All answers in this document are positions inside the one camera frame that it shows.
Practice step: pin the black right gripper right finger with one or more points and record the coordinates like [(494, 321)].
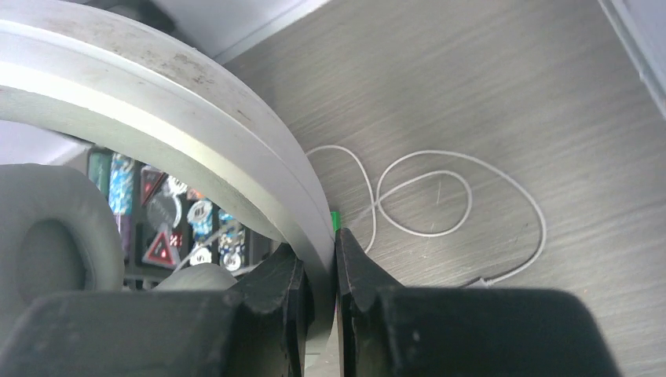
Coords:
[(388, 329)]

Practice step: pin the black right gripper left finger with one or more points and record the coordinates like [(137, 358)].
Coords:
[(255, 328)]

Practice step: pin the white gaming headset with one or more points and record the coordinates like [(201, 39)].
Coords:
[(118, 83)]

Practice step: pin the green toy brick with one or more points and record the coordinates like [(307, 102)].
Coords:
[(336, 220)]

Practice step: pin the black poker chip case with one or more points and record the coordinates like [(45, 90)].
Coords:
[(165, 225)]

